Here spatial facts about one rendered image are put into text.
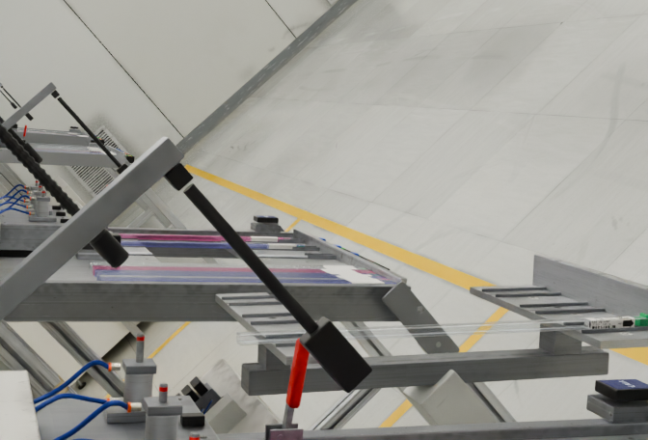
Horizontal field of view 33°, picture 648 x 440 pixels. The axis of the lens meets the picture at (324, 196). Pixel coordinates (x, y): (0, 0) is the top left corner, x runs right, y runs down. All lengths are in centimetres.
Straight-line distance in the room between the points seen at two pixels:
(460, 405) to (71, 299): 66
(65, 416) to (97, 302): 85
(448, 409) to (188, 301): 55
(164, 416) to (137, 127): 769
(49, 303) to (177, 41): 682
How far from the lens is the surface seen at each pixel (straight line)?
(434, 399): 135
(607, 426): 114
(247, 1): 860
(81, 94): 836
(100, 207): 62
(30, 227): 202
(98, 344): 542
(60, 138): 671
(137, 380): 86
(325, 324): 66
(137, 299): 174
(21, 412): 83
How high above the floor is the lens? 144
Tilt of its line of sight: 16 degrees down
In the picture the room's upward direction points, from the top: 40 degrees counter-clockwise
